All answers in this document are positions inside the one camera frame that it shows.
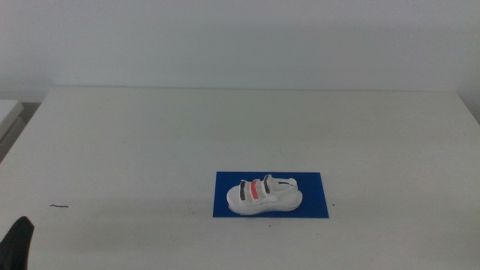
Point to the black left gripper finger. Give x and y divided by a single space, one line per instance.
17 243

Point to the blue rectangular mat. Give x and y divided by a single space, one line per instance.
311 195

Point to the small black thread piece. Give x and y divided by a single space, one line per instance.
59 206

